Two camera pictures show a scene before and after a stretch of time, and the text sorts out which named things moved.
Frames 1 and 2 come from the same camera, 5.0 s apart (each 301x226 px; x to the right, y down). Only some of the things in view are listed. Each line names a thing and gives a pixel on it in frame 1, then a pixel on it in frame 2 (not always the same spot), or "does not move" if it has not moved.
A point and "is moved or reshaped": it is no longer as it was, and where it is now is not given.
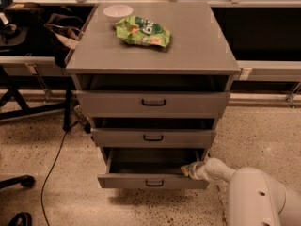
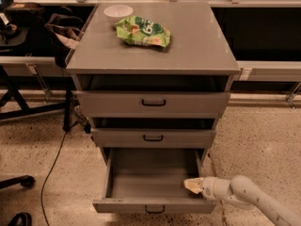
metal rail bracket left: (35, 72) does not move
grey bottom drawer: (150, 168) is moved or reshaped
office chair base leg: (27, 181) does not move
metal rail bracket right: (292, 96) does not move
